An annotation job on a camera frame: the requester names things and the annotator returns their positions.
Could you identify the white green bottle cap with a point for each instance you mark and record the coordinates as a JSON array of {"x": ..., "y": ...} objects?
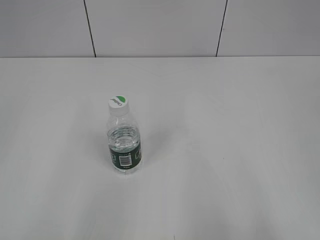
[{"x": 118, "y": 105}]

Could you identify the clear Cestbon water bottle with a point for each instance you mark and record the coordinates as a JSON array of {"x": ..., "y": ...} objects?
[{"x": 124, "y": 143}]

